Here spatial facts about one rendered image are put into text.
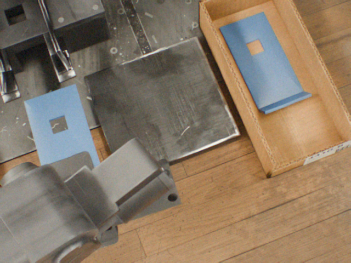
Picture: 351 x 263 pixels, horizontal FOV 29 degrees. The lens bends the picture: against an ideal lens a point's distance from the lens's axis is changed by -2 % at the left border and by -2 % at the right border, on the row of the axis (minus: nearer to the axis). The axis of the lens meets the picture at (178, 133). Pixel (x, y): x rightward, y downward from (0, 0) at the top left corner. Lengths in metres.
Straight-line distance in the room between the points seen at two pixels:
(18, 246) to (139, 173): 0.13
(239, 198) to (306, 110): 0.15
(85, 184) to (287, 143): 0.41
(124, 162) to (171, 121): 0.34
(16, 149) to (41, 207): 0.43
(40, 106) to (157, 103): 0.16
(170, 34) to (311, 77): 0.21
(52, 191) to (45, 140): 0.32
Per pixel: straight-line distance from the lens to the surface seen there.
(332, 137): 0.96
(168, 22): 1.01
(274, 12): 1.02
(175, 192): 0.67
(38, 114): 0.88
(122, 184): 0.59
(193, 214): 0.91
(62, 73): 0.90
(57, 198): 0.55
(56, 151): 0.86
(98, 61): 0.99
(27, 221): 0.54
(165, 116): 0.93
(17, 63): 0.98
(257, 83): 0.96
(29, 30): 0.94
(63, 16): 0.94
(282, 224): 0.92
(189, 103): 0.94
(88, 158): 0.71
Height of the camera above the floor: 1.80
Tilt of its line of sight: 72 degrees down
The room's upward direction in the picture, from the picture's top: 5 degrees counter-clockwise
